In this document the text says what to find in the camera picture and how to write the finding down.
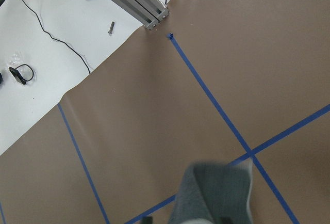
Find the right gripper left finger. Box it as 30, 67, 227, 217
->
140, 216, 153, 224

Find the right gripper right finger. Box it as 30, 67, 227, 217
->
220, 217, 233, 224

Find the blue grey towel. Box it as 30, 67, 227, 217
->
168, 160, 253, 223

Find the brown paper table mat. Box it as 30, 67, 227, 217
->
1, 0, 329, 223

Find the silver bolt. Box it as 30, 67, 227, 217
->
108, 21, 115, 35

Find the black clip with loop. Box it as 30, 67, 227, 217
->
8, 63, 35, 85

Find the black cable on table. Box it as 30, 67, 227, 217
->
0, 0, 91, 74

